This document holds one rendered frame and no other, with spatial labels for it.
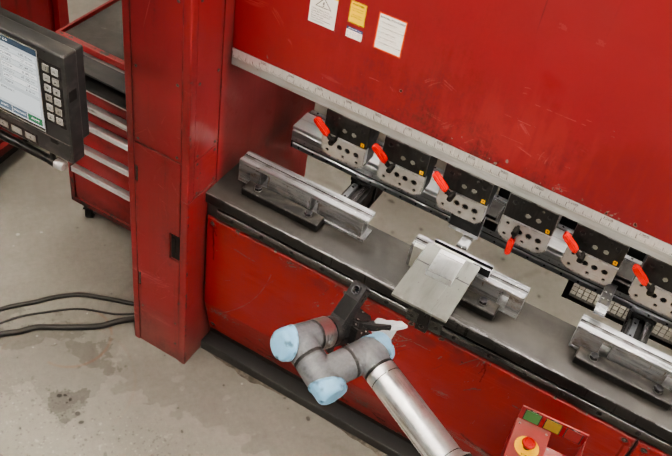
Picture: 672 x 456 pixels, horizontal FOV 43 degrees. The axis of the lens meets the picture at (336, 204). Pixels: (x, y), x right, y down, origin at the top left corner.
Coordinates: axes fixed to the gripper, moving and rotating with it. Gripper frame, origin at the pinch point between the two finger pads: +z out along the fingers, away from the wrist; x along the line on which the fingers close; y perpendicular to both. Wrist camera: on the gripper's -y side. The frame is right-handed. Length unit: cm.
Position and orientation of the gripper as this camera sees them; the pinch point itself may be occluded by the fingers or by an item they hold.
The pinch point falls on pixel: (386, 308)
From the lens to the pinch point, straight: 215.6
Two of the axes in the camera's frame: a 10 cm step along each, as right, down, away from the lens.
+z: 7.0, -1.0, 7.1
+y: -2.4, 9.0, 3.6
